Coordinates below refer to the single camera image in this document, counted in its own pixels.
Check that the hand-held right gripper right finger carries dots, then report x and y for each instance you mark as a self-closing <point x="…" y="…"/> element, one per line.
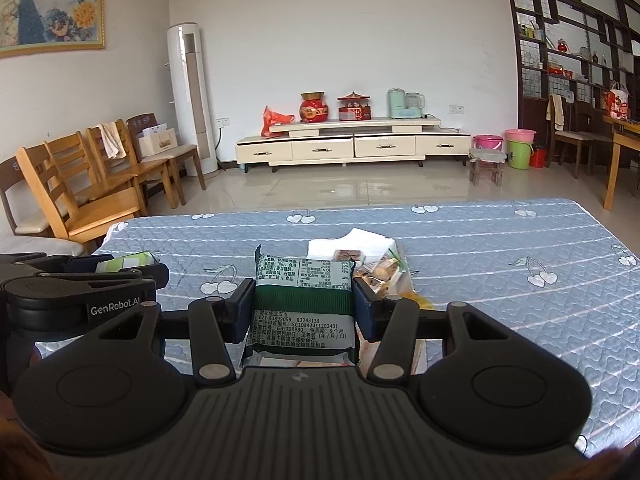
<point x="361" y="310"/>

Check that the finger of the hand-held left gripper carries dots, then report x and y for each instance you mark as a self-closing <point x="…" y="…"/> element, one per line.
<point x="80" y="263"/>
<point x="152" y="275"/>

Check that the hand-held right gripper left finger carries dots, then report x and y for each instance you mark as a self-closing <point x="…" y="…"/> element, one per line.
<point x="246" y="310"/>

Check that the light green snack packet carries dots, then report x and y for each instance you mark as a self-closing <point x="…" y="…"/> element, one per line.
<point x="132" y="260"/>

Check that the clear pastry bag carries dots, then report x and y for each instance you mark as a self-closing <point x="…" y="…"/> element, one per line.
<point x="382" y="272"/>

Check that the dark green snack packet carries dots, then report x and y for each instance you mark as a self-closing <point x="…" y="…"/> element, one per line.
<point x="300" y="300"/>

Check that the yellow snack packet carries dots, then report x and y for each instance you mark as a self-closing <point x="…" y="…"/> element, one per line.
<point x="416" y="302"/>

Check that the brown snack packet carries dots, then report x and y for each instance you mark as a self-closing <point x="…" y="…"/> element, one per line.
<point x="347" y="254"/>

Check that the red cardboard box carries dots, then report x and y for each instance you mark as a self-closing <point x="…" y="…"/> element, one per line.
<point x="365" y="240"/>

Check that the brown chair white cushion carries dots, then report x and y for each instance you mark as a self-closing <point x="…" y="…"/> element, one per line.
<point x="12" y="180"/>

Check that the dark brown cushioned chair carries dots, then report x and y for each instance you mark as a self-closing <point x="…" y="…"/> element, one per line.
<point x="177" y="152"/>

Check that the beige towel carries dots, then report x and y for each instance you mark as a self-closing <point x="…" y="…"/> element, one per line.
<point x="112" y="140"/>

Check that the white gift box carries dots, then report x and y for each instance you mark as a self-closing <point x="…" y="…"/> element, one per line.
<point x="160" y="142"/>

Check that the cream TV cabinet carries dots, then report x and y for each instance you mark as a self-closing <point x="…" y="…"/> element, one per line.
<point x="320" y="147"/>

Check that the white standing air conditioner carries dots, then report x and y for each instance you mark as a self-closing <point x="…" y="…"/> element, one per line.
<point x="187" y="100"/>

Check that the red plastic bag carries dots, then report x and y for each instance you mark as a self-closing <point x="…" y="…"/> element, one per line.
<point x="272" y="121"/>

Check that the wooden stool with cloth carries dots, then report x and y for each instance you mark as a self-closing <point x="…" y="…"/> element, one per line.
<point x="486" y="156"/>

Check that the red carousel ornament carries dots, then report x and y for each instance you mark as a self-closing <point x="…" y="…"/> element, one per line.
<point x="355" y="110"/>

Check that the red gold jar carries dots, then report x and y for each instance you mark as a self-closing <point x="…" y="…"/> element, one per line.
<point x="314" y="110"/>

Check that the mint green kitchen appliance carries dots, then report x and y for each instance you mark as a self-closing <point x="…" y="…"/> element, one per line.
<point x="396" y="105"/>

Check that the clear blender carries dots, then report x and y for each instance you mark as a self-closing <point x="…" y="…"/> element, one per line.
<point x="414" y="106"/>

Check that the pink basin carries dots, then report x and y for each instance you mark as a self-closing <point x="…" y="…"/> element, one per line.
<point x="520" y="135"/>
<point x="487" y="141"/>

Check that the green bucket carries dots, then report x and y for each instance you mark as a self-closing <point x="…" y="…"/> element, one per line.
<point x="519" y="156"/>

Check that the small red bucket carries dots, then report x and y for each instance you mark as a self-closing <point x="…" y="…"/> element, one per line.
<point x="537" y="159"/>

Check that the framed peacock painting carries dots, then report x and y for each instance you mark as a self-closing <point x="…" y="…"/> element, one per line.
<point x="50" y="15"/>

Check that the dark wooden display shelf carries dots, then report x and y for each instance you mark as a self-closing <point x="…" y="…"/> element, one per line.
<point x="530" y="115"/>

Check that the wooden dining chair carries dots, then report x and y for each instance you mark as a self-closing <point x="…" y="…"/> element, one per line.
<point x="575" y="137"/>

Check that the cream towel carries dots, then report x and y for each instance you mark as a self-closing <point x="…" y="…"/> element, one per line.
<point x="556" y="112"/>

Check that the wooden dining table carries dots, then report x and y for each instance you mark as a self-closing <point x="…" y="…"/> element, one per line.
<point x="622" y="142"/>

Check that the red gift bag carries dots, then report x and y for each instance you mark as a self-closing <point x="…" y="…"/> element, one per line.
<point x="617" y="102"/>

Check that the red teapot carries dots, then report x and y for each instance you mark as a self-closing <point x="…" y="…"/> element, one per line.
<point x="563" y="46"/>

